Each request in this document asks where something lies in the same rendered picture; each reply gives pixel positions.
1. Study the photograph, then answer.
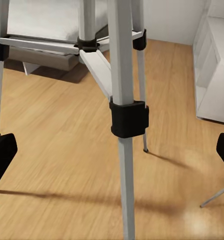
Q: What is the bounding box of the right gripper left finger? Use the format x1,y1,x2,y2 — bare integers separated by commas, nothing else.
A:
0,133,18,180

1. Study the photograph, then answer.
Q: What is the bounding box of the camera tripod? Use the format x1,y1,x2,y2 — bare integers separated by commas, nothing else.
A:
0,0,149,240

